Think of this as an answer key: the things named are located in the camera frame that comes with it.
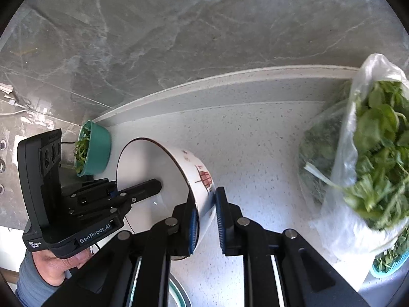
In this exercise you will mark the person's left hand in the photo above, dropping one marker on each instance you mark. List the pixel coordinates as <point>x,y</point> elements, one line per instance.
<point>52,269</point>

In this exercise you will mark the teal basket with greens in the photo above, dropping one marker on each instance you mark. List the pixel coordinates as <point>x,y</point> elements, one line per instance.
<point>92,149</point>

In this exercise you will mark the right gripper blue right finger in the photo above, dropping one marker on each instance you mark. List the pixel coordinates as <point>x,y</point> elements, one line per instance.
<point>231,234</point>

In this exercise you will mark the plastic bag of greens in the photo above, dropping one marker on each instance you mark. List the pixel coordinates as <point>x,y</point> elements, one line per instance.
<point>353,168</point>

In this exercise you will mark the teal rimmed floral plate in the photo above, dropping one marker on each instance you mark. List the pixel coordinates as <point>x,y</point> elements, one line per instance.
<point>177,296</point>

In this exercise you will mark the grey sleeved left forearm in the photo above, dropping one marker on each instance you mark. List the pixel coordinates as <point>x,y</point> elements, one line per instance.
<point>32,290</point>

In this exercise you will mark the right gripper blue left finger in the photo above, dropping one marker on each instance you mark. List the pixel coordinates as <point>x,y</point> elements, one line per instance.
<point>187,227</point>

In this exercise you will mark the blue colander with greens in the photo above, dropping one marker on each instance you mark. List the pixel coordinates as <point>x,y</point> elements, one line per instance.
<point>388,262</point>

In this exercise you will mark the floral patterned small bowl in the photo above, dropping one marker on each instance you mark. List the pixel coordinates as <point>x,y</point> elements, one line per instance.
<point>181,173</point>

